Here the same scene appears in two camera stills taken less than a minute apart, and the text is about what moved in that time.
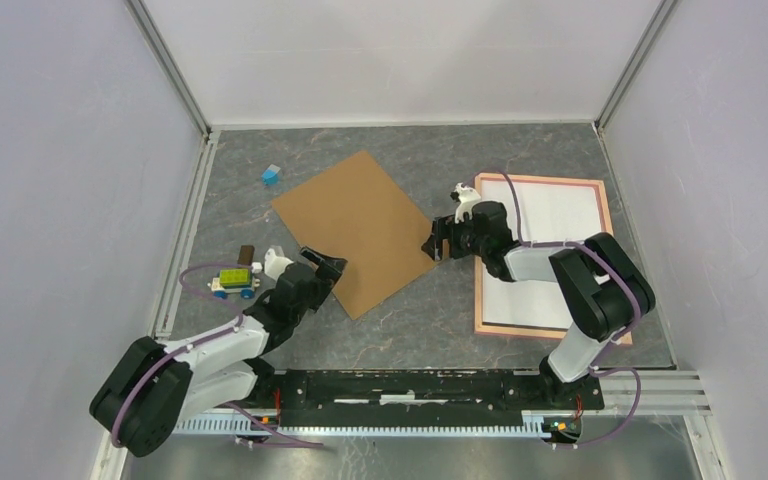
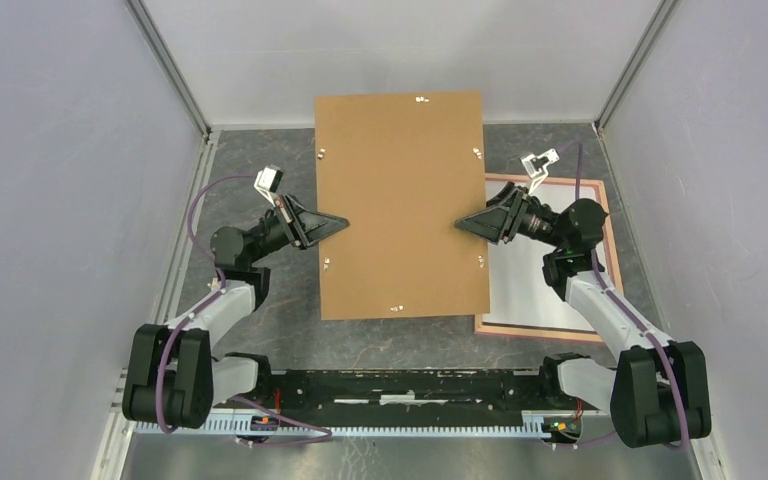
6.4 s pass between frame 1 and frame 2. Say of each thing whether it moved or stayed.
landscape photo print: stayed
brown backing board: moved
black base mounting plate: stayed
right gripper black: moved
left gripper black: moved
